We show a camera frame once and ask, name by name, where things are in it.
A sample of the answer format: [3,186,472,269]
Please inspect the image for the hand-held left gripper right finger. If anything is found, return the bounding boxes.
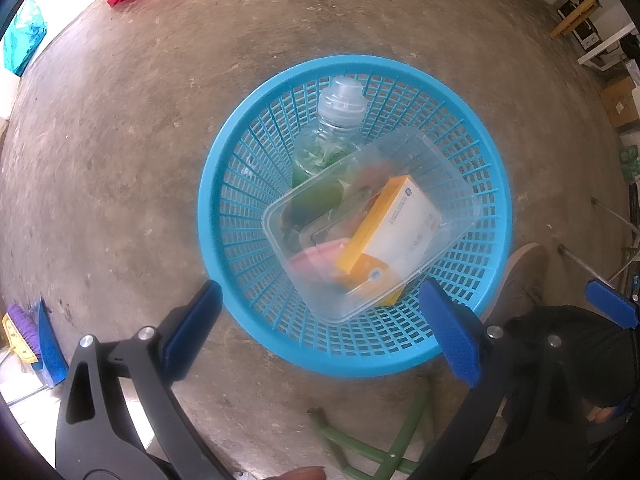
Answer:
[419,280,588,480]

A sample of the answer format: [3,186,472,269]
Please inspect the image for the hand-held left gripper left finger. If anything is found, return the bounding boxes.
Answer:
[54,280,224,480]

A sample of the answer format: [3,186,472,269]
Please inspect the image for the blue plastic basket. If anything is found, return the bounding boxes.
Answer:
[197,54,513,380]

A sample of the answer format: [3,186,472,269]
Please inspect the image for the orange medicine box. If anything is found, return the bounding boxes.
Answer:
[332,175,443,306]

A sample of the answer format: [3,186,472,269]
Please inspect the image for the clear plastic container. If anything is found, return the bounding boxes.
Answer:
[262,127,482,325]

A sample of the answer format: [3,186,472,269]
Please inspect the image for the pink sponge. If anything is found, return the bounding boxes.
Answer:
[290,237,351,281]

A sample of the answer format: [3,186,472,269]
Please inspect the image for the green plastic bottle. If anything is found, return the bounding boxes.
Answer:
[290,75,368,226]

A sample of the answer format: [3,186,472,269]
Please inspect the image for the person's left hand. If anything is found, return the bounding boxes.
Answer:
[274,466,327,480]

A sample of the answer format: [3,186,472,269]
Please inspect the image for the metal table legs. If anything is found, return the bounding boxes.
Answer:
[557,197,640,286]

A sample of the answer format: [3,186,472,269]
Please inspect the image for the tan shoe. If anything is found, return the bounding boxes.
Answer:
[480,242,551,326]

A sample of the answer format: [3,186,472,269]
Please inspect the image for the green printed carton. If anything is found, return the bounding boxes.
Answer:
[620,145,640,183]

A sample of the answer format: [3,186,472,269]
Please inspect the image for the blue dustpan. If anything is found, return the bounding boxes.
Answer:
[32,297,68,386]

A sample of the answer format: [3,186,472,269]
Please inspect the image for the green stool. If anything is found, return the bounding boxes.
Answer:
[307,375,441,480]

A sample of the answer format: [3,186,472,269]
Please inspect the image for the purple and yellow brush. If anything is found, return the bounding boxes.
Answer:
[2,302,41,363]

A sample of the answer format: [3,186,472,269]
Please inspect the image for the small cardboard box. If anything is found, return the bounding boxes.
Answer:
[600,77,640,128]

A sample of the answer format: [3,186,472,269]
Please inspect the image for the white metal table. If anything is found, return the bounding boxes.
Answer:
[577,20,640,68]

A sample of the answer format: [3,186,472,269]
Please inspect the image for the small toaster oven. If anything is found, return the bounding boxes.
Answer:
[557,0,601,51]

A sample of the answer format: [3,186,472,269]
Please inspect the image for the blue plastic bag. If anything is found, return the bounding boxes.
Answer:
[2,0,51,77]

